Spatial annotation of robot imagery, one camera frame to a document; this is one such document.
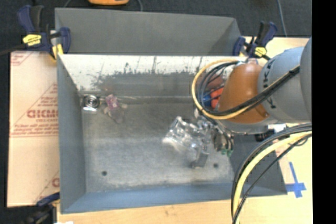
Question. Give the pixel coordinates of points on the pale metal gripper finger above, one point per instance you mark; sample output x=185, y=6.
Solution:
x=200, y=161

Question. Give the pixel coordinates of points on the orange and blue toy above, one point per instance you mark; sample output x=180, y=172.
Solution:
x=216, y=93

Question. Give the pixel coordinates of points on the grey metal bin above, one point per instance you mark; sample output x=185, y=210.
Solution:
x=136, y=154

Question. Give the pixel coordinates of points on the clear and purple plastic thing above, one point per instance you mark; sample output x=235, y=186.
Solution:
x=113, y=103

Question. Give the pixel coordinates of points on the brown cardboard board, red print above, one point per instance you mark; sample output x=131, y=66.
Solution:
x=31, y=160

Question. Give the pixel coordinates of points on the black cylinder on white bracket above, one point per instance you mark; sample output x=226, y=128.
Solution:
x=275, y=127

